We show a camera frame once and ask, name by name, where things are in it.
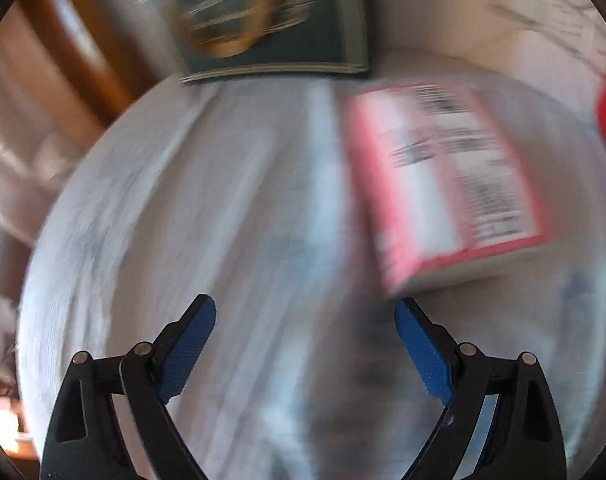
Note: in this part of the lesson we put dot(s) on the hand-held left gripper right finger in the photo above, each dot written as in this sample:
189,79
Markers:
428,355

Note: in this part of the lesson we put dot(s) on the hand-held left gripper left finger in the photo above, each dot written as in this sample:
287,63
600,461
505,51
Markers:
185,352

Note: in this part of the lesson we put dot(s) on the pink white carton box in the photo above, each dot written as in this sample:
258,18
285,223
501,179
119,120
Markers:
433,185

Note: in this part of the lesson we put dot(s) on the dark green gift box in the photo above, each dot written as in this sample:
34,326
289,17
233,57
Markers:
283,25

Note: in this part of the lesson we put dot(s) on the wooden headboard frame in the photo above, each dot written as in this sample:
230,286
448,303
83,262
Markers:
73,50

